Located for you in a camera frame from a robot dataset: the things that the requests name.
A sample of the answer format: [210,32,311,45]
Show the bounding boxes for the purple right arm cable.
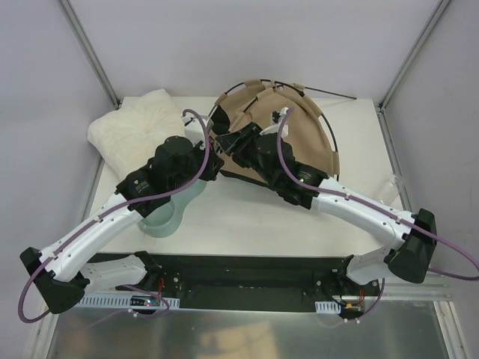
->
[275,108,479,329]

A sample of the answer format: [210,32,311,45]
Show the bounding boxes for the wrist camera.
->
[260,107,290,138]
[181,114,213,146]

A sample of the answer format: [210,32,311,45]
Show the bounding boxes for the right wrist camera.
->
[260,107,290,138]

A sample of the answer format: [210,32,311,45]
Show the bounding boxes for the white cable duct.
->
[76,294,180,310]
[314,301,364,314]

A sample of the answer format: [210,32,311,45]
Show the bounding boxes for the white fluffy cushion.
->
[88,89,185,180]

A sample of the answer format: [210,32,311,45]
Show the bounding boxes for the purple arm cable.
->
[275,108,479,329]
[17,108,216,330]

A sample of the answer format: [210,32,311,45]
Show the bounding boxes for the left white cable duct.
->
[76,294,180,310]

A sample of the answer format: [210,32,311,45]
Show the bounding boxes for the green double pet bowl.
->
[138,179,207,239]

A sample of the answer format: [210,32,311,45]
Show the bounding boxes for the beige pet tent fabric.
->
[211,77,341,185]

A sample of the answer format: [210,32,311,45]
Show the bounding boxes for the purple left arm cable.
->
[17,108,216,330]

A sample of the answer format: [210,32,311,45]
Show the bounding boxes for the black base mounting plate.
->
[93,251,388,310]

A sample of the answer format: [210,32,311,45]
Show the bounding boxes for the right white cable duct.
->
[314,301,364,314]

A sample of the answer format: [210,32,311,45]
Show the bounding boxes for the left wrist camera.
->
[181,114,213,146]

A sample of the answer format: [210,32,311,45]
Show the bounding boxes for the right aluminium frame post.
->
[376,0,454,112]

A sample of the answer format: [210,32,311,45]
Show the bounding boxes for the aluminium frame post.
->
[376,0,454,112]
[57,0,121,109]

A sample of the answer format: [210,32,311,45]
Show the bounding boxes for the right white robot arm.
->
[215,123,436,295]

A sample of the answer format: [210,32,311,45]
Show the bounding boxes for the left aluminium frame post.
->
[57,0,121,109]

